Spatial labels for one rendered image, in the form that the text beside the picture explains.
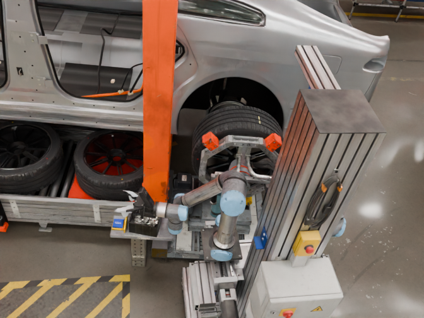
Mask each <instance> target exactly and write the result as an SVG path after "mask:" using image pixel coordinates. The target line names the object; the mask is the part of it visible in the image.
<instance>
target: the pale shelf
mask: <svg viewBox="0 0 424 318"><path fill-rule="evenodd" d="M114 219H124V220H125V219H126V217H125V218H124V217H123V216H116V215H114V218H113V220H114ZM129 219H130V216H128V217H127V225H126V232H125V233H124V231H123V230H112V228H111V231H110V237H112V238H123V239H145V240H166V241H173V234H171V233H170V232H169V230H168V219H166V218H162V222H161V225H160V229H159V231H158V235H157V237H151V236H147V235H141V234H137V233H131V232H129V224H128V221H129Z"/></svg>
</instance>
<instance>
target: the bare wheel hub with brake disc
mask: <svg viewBox="0 0 424 318"><path fill-rule="evenodd" d="M236 105H238V106H239V105H241V106H243V105H242V104H241V103H238V102H233V101H227V102H222V103H219V104H217V105H215V106H214V107H213V108H212V109H211V111H210V113H212V112H214V111H216V110H219V109H221V108H224V107H230V106H236ZM210 113H209V114H210Z"/></svg>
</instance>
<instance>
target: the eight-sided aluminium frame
mask: <svg viewBox="0 0 424 318"><path fill-rule="evenodd" d="M229 146H242V147H252V148H260V149H261V150H262V151H263V152H264V153H265V154H266V155H267V156H268V157H269V158H270V159H271V160H272V161H273V163H274V166H276V162H277V159H278V156H279V154H278V153H277V152H276V151H275V150H274V151H273V152H271V151H270V150H268V149H267V148H266V141H265V139H263V138H260V137H258V138H257V137H248V136H233V135H228V136H225V137H224V138H223V139H221V140H219V147H217V148H216V149H214V150H212V151H210V150H209V149H207V148H205V149H204V150H202V152H201V161H200V167H199V180H200V181H201V182H202V183H203V184H206V183H208V182H210V181H211V180H210V176H209V175H208V174H206V165H207V160H208V159H209V158H210V157H212V156H214V155H215V154H217V153H219V152H221V151H222V150H224V149H226V148H228V147H229ZM263 190H264V184H254V185H252V186H251V187H250V189H249V190H248V191H247V193H246V197H252V196H253V195H255V194H257V193H259V192H261V191H263Z"/></svg>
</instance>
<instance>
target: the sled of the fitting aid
mask: <svg viewBox="0 0 424 318"><path fill-rule="evenodd" d="M201 212H202V202H201V203H198V204H196V205H194V209H193V212H192V213H191V214H189V216H188V231H195V232H200V229H201V228H204V224H205V222H201ZM236 227H237V233H238V234H247V235H249V232H250V225H239V224H236Z"/></svg>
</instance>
